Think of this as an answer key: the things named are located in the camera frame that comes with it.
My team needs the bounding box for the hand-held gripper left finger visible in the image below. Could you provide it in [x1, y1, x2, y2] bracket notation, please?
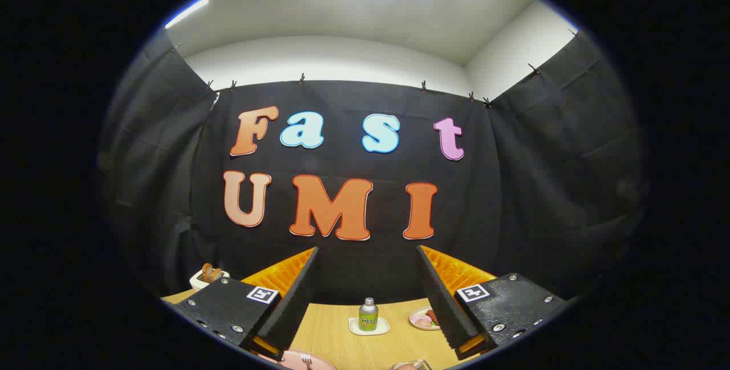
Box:
[173, 246, 320, 361]

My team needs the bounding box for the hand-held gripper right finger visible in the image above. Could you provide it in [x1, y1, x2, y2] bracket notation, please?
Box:
[415, 245, 572, 361]

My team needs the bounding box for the white oval dish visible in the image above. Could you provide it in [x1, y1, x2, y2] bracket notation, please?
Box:
[409, 306, 443, 331]

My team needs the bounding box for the white square coaster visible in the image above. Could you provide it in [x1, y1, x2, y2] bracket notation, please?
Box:
[348, 316, 391, 336]

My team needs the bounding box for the pink round plate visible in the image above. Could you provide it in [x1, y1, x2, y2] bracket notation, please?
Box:
[251, 349, 337, 370]

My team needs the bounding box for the green label soda bottle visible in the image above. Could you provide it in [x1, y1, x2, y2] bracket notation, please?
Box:
[359, 297, 379, 332]

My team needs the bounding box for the cream white toaster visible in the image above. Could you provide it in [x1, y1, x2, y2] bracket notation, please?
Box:
[189, 269, 230, 293]

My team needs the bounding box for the row of black cloth clips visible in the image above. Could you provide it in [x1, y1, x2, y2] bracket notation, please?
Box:
[171, 28, 578, 109]

